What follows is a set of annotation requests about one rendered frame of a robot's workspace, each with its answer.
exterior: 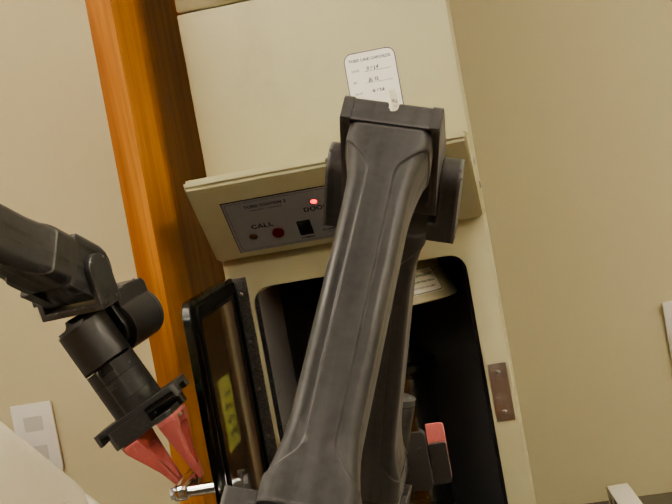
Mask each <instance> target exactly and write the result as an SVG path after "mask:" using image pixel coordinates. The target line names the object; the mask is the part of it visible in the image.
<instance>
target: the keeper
mask: <svg viewBox="0 0 672 504"><path fill-rule="evenodd" d="M487 367H488V373H489V378H490V384H491V390H492V395H493V401H494V407H495V412H496V418H497V422H502V421H509V420H515V419H516V418H515V413H514V407H513V401H512V396H511V390H510V384H509V378H508V373H507V367H506V362H500V363H493V364H487Z"/></svg>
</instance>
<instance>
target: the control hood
mask: <svg viewBox="0 0 672 504"><path fill-rule="evenodd" d="M327 157H328V155H324V156H319V157H313V158H308V159H303V160H297V161H292V162H286V163H281V164H276V165H270V166H265V167H259V168H254V169H249V170H243V171H238V172H232V173H227V174H222V175H216V176H211V177H205V178H200V179H195V180H189V181H185V183H186V184H183V186H184V190H185V192H186V195H187V197H188V199H189V201H190V203H191V205H192V208H193V210H194V212H195V214H196V216H197V218H198V220H199V223H200V225H201V227H202V229H203V231H204V233H205V236H206V238H207V240H208V242H209V244H210V246H211V249H212V251H213V253H214V255H215V257H216V259H217V260H219V261H220V262H223V261H229V260H234V259H240V258H246V257H252V256H257V255H263V254H269V253H275V252H280V251H286V250H292V249H298V248H303V247H309V246H315V245H321V244H326V243H332V242H333V239H334V237H330V238H325V239H319V240H313V241H307V242H302V243H296V244H290V245H285V246H279V247H273V248H267V249H262V250H256V251H250V252H245V253H240V250H239V248H238V246H237V243H236V241H235V239H234V237H233V234H232V232H231V230H230V228H229V225H228V223H227V221H226V218H225V216H224V214H223V212H222V209H221V207H220V205H219V204H224V203H229V202H235V201H240V200H246V199H251V198H257V197H262V196H268V195H273V194H279V193H284V192H290V191H295V190H301V189H306V188H312V187H317V186H323V185H325V170H326V162H327V161H325V158H327ZM446 157H450V158H458V159H465V160H466V163H465V167H464V176H463V184H462V192H461V201H460V209H459V220H464V219H470V218H476V217H481V214H483V210H482V204H481V199H480V193H479V187H478V181H477V176H476V170H475V159H474V157H473V153H472V147H471V141H470V136H469V133H467V132H466V131H464V130H459V131H454V132H448V133H446Z"/></svg>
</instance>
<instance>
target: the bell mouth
mask: <svg viewBox="0 0 672 504"><path fill-rule="evenodd" d="M456 292H457V288H456V287H455V285H454V284H453V282H452V281H451V279H450V278H449V277H448V275H447V274H446V272H445V271H444V269H443V268H442V266H441V265H440V263H439V262H438V260H437V259H436V258H431V259H426V260H420V261H418V262H417V267H416V277H415V287H414V297H413V306H414V305H418V304H423V303H427V302H431V301H435V300H438V299H442V298H445V297H448V296H450V295H453V294H455V293H456Z"/></svg>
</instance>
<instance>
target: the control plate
mask: <svg viewBox="0 0 672 504"><path fill-rule="evenodd" d="M324 187H325V185H323V186H317V187H312V188H306V189H301V190H295V191H290V192H284V193H279V194H273V195H268V196H262V197H257V198H251V199H246V200H240V201H235V202H229V203H224V204H219V205H220V207H221V209H222V212H223V214H224V216H225V218H226V221H227V223H228V225H229V228H230V230H231V232H232V234H233V237H234V239H235V241H236V243H237V246H238V248H239V250H240V253H245V252H250V251H256V250H262V249H267V248H273V247H279V246H285V245H290V244H296V243H302V242H307V241H313V240H319V239H325V238H330V237H334V234H335V230H336V227H333V226H327V225H323V220H322V218H323V209H324ZM311 198H316V199H318V203H317V204H315V205H312V204H310V203H309V200H310V199H311ZM308 219H309V220H310V223H311V225H312V228H313V231H314V233H313V234H307V235H302V236H301V234H300V232H299V229H298V226H297V224H296V222H297V221H302V220H308ZM275 228H281V229H283V230H284V236H282V237H275V236H273V234H272V231H273V230H274V229H275ZM252 233H255V234H257V235H258V238H257V239H255V240H252V239H250V238H249V235H250V234H252Z"/></svg>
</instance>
